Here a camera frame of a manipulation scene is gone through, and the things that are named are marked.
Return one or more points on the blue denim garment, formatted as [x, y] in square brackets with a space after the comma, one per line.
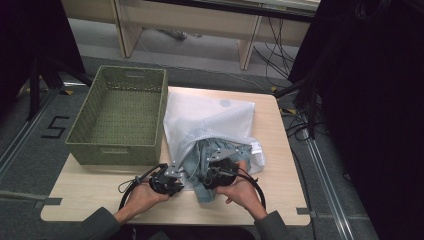
[196, 166]

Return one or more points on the grey power strip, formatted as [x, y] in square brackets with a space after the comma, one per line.
[178, 34]

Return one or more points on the person's dark clothing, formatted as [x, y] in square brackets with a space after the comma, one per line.
[186, 234]

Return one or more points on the black curtain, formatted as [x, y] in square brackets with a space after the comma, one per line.
[30, 40]
[376, 100]

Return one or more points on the light wooden desk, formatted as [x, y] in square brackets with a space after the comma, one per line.
[186, 20]

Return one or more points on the grey floor rail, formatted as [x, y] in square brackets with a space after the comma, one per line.
[23, 133]
[328, 186]

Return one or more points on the green woven basket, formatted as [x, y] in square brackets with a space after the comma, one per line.
[120, 116]

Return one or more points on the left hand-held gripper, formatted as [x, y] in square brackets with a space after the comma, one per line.
[165, 183]

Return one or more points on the black metal stand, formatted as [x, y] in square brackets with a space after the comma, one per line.
[35, 90]
[311, 110]

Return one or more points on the person's right hand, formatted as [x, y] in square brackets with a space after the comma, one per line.
[243, 196]

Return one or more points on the white mesh laundry bag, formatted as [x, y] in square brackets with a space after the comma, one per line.
[206, 116]

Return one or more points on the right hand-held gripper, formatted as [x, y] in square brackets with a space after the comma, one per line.
[218, 175]

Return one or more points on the person's left hand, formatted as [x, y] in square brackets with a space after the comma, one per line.
[143, 200]

